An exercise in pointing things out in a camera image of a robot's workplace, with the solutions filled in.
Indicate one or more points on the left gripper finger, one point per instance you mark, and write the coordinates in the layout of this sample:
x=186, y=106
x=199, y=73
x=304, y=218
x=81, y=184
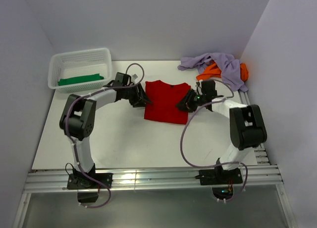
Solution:
x=139, y=105
x=143, y=98

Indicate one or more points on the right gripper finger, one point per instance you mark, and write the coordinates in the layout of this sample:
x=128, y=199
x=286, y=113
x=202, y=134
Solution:
x=187, y=99
x=187, y=108

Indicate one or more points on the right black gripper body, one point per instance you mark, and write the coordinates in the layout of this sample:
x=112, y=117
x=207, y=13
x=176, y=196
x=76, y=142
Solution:
x=199, y=100

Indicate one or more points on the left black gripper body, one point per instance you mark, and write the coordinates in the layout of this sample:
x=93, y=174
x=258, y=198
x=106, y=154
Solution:
x=132, y=93

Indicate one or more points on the red t-shirt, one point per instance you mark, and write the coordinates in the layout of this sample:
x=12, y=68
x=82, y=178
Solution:
x=164, y=98

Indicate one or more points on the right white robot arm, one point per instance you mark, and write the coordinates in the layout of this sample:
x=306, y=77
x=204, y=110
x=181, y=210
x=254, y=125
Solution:
x=246, y=130

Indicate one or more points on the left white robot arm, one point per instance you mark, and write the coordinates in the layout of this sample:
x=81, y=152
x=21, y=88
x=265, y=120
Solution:
x=78, y=119

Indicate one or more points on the orange t-shirt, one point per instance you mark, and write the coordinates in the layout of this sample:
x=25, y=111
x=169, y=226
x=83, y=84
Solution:
x=214, y=71

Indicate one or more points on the rolled green t-shirt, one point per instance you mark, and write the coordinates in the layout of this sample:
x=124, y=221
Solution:
x=80, y=79

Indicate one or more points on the lavender t-shirt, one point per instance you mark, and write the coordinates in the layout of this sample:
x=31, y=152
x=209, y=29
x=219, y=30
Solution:
x=228, y=64

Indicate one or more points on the white plastic basket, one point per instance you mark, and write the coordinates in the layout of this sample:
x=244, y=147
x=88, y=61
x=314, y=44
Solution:
x=79, y=63

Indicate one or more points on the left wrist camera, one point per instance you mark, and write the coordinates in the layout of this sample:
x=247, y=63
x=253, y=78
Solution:
x=122, y=80

